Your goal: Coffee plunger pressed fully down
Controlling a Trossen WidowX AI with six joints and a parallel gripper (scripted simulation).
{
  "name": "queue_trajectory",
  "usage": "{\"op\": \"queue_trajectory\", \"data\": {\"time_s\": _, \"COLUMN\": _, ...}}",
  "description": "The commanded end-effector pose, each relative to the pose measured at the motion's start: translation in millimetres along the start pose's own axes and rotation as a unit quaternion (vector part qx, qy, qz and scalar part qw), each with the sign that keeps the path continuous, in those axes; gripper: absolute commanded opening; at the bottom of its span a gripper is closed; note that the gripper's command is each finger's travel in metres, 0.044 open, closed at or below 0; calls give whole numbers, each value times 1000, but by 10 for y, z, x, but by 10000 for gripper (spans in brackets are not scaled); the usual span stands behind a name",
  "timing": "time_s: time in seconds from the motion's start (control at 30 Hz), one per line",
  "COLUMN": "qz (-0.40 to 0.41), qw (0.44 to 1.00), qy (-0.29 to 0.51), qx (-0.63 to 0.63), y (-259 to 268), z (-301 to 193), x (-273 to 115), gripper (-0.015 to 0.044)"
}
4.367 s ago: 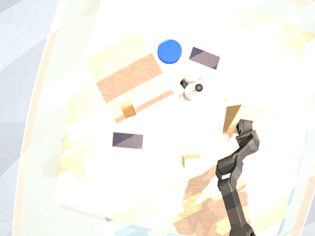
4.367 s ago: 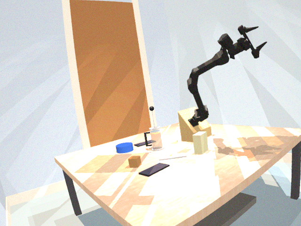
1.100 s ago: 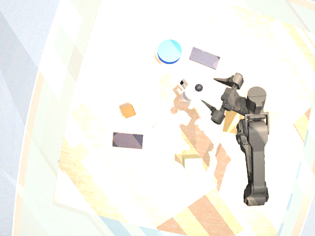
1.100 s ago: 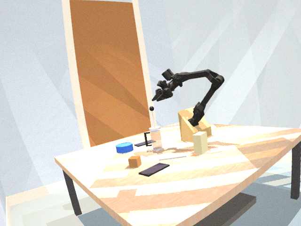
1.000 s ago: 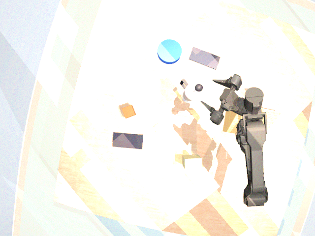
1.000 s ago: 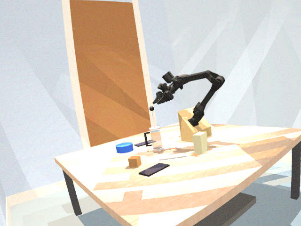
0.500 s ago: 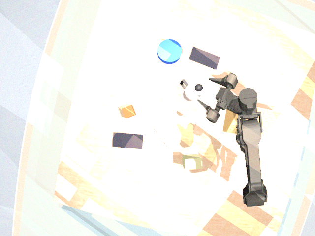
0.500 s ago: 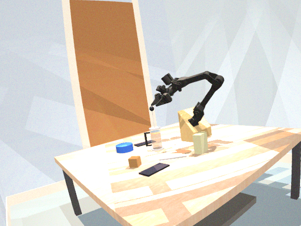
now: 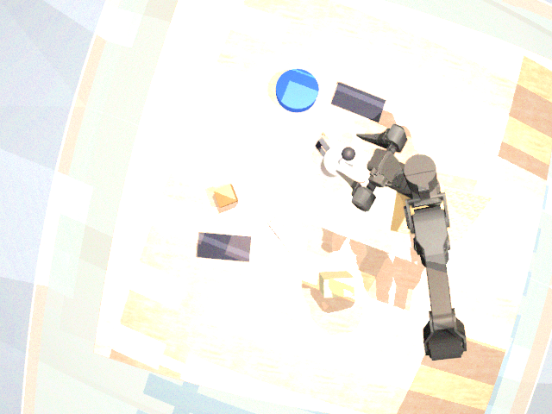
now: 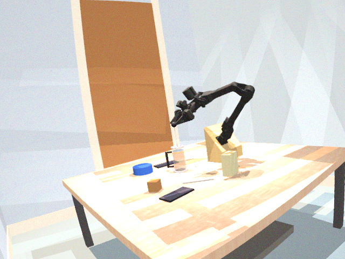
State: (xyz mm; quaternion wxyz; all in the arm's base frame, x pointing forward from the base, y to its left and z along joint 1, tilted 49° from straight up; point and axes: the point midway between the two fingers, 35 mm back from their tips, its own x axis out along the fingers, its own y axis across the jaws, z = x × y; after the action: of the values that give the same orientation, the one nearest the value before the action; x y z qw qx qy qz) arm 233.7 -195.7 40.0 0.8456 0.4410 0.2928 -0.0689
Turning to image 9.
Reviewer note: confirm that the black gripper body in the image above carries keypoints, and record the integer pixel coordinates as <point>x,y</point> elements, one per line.
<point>364,197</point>

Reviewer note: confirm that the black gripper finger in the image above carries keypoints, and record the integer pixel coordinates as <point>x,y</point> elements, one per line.
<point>353,183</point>
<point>376,139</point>

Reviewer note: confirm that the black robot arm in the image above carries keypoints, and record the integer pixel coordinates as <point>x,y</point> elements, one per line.
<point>444,335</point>

